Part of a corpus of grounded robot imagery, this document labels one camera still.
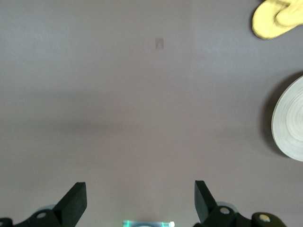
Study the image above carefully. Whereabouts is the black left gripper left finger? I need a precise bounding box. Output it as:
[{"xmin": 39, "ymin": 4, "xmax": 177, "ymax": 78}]
[{"xmin": 0, "ymin": 181, "xmax": 87, "ymax": 227}]

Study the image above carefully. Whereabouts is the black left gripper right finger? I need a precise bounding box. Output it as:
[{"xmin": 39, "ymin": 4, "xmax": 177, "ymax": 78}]
[{"xmin": 194, "ymin": 180, "xmax": 291, "ymax": 227}]

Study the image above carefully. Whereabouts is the round wooden plate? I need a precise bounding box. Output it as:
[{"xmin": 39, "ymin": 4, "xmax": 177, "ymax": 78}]
[{"xmin": 271, "ymin": 75, "xmax": 303, "ymax": 163}]

